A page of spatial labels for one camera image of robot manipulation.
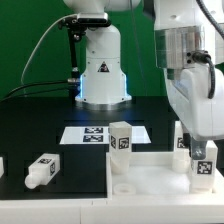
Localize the grey cable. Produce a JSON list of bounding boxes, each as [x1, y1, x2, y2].
[[19, 13, 78, 88]]

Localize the white sheet with markers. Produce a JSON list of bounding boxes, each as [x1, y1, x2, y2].
[[60, 126, 151, 145]]

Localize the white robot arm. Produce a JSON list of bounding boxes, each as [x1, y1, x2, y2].
[[63, 0, 224, 160]]

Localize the white front fence bar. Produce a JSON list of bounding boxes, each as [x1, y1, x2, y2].
[[0, 195, 224, 224]]

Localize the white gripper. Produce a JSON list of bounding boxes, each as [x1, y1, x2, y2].
[[165, 64, 224, 160]]

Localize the camera on stand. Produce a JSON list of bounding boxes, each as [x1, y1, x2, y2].
[[57, 12, 112, 32]]

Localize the black cables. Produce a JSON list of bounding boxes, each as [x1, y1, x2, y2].
[[0, 79, 75, 103]]

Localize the white left fence piece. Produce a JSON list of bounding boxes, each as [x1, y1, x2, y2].
[[0, 157, 4, 178]]

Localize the white square tabletop tray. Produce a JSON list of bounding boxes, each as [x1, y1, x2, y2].
[[106, 152, 224, 200]]

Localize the black camera stand pole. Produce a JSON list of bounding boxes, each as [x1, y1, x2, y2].
[[68, 29, 80, 103]]

